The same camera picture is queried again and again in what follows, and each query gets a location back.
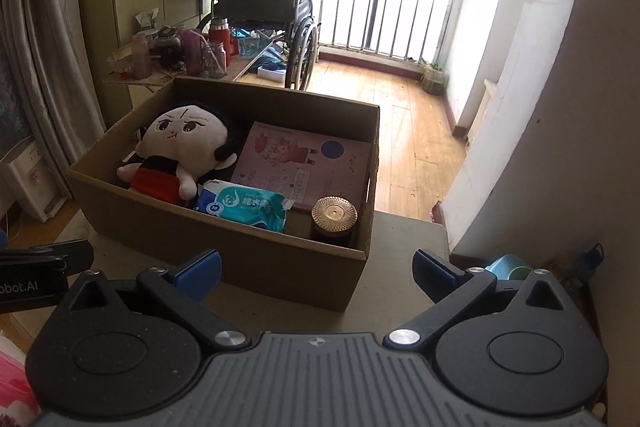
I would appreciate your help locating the plastic-covered fan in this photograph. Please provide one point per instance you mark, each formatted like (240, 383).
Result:
(10, 107)

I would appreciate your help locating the teal storage basket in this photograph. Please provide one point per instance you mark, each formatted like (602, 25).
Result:
(254, 44)

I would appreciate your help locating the red thermos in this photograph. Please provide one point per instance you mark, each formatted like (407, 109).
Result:
(218, 34)

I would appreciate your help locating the potted plant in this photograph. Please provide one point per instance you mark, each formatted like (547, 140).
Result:
(434, 79)

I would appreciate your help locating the pink cartoon notebook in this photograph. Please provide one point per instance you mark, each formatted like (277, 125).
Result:
(310, 162)

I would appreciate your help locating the beige curtain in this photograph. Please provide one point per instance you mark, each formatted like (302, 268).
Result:
(50, 32)

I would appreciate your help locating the pink bottle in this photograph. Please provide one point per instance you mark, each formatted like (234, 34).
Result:
(141, 57)

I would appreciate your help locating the plush doll with black hair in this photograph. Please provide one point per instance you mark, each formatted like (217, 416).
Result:
(185, 132)

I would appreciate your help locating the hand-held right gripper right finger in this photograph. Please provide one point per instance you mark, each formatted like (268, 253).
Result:
(432, 272)

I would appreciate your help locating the green bowl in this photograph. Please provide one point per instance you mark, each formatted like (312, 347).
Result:
(521, 274)

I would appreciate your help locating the metal window railing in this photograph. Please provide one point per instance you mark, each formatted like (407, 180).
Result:
(380, 2)

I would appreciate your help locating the light blue stool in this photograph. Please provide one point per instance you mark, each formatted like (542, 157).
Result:
(495, 268)

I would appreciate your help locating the pink cup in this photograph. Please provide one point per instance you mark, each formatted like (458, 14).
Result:
(192, 54)

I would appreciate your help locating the black jar with gold lid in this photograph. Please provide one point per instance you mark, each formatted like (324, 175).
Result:
(334, 212)

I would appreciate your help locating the brown cardboard box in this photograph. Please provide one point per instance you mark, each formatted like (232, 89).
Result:
(250, 267)

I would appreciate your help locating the blue white wet wipes pack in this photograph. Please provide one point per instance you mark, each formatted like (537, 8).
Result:
(240, 204)

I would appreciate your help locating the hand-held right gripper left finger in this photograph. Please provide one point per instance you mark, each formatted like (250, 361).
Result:
(202, 274)

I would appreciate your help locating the clear glass jar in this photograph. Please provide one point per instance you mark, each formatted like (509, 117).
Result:
(214, 62)

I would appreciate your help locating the tissue box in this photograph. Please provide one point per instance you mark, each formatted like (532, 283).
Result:
(146, 24)

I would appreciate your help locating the pink printed cloth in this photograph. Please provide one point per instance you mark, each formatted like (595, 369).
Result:
(15, 382)

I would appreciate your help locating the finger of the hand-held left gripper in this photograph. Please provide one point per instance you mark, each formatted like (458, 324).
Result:
(2, 242)
(72, 253)

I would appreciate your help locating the white floor appliance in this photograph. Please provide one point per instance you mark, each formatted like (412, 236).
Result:
(37, 187)

